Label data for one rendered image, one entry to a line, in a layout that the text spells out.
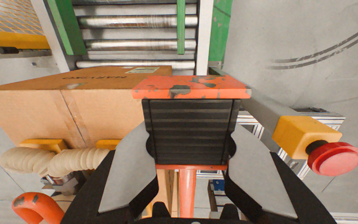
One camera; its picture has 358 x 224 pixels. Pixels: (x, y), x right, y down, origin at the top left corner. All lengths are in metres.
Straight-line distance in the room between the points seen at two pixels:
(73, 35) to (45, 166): 0.54
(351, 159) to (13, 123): 0.69
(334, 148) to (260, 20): 1.14
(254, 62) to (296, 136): 1.07
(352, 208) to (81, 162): 0.86
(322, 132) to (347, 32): 1.45
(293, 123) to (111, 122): 0.40
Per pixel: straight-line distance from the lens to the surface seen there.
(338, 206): 0.80
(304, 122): 0.37
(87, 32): 0.85
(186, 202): 0.22
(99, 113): 0.33
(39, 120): 0.44
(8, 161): 0.40
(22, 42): 0.84
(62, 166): 0.32
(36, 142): 0.46
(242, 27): 1.29
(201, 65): 0.61
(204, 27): 0.61
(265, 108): 0.42
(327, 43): 1.67
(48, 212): 0.35
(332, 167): 0.34
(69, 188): 0.38
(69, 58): 0.82
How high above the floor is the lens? 1.19
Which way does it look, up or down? 63 degrees down
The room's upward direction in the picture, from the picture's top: 176 degrees counter-clockwise
